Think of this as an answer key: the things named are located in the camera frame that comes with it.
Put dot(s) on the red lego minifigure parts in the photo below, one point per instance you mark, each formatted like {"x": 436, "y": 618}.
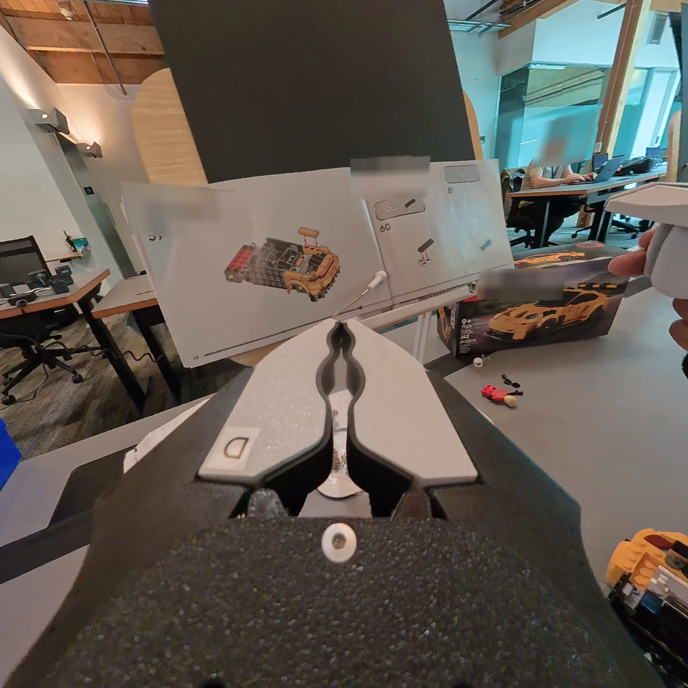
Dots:
{"x": 497, "y": 393}

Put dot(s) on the black office chair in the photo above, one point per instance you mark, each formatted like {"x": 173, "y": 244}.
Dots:
{"x": 32, "y": 349}
{"x": 518, "y": 215}

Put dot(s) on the person's right hand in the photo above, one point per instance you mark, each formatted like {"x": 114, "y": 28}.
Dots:
{"x": 629, "y": 263}

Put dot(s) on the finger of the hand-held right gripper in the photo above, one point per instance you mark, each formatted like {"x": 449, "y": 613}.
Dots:
{"x": 656, "y": 199}

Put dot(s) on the white printed paper bag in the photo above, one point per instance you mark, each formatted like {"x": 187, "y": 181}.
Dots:
{"x": 142, "y": 446}

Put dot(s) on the small black lego piece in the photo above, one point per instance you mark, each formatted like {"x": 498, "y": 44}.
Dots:
{"x": 510, "y": 380}

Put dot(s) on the clear plastic parts bag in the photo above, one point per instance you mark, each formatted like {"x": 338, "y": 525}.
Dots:
{"x": 339, "y": 462}

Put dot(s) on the lego instruction booklet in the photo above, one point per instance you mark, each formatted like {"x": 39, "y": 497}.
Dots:
{"x": 215, "y": 301}

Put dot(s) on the grey open laptop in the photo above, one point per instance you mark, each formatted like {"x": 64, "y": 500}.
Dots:
{"x": 607, "y": 167}

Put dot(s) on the small white round lego piece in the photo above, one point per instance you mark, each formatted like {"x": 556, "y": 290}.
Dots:
{"x": 478, "y": 362}

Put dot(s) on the row of black devices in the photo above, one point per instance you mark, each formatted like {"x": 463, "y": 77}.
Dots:
{"x": 37, "y": 282}

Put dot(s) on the grey wall lamp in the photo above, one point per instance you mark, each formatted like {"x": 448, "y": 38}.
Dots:
{"x": 51, "y": 121}
{"x": 90, "y": 149}

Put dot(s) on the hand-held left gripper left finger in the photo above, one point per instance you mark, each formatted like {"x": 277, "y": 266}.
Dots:
{"x": 279, "y": 408}

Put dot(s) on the black backdrop panel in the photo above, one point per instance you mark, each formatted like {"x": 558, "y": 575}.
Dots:
{"x": 312, "y": 80}

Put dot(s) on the lego set box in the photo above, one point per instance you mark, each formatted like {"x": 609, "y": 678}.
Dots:
{"x": 537, "y": 333}

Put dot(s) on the orange and black lego car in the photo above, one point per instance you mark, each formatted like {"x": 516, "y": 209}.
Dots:
{"x": 645, "y": 570}

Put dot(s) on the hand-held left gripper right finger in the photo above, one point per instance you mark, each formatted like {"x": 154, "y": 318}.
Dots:
{"x": 414, "y": 424}

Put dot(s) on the white book stand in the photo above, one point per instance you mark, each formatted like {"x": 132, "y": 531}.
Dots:
{"x": 379, "y": 277}

